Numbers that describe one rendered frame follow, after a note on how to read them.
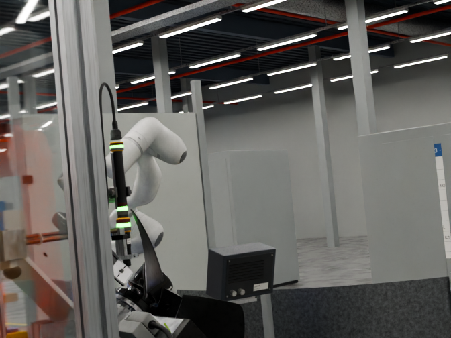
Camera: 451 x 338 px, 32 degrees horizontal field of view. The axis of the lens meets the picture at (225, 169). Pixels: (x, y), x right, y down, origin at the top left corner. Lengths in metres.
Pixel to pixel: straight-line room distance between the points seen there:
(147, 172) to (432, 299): 1.79
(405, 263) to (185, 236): 4.44
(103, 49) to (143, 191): 6.51
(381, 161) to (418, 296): 4.78
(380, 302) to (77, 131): 3.26
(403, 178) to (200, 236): 4.28
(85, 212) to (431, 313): 3.33
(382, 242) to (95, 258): 7.96
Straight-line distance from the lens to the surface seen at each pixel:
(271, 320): 4.23
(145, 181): 3.05
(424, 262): 8.67
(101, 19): 9.59
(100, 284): 1.02
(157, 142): 2.89
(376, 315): 4.15
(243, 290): 3.11
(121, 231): 2.43
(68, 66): 1.01
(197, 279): 4.76
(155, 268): 2.11
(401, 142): 8.70
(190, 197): 4.74
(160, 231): 3.16
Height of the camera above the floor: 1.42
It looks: 3 degrees up
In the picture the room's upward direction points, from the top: 5 degrees counter-clockwise
